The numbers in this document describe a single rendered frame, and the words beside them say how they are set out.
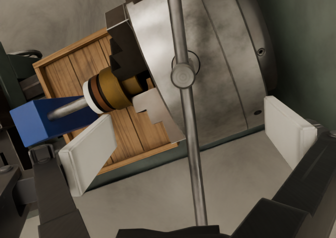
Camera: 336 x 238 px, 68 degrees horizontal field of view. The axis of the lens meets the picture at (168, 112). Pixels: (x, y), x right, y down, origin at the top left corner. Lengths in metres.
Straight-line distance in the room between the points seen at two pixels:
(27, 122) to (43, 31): 1.41
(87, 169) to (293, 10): 0.26
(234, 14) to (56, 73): 0.58
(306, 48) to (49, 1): 1.77
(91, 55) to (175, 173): 1.11
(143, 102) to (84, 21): 1.37
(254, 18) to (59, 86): 0.58
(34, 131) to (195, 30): 0.38
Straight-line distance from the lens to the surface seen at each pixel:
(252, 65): 0.31
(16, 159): 0.79
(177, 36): 0.23
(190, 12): 0.31
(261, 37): 0.36
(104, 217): 1.94
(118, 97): 0.45
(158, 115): 0.44
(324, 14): 0.31
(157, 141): 0.68
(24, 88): 0.87
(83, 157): 0.16
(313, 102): 0.33
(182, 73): 0.22
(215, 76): 0.31
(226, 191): 1.68
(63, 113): 0.53
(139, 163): 1.09
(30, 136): 0.56
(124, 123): 0.70
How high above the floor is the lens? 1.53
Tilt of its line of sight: 78 degrees down
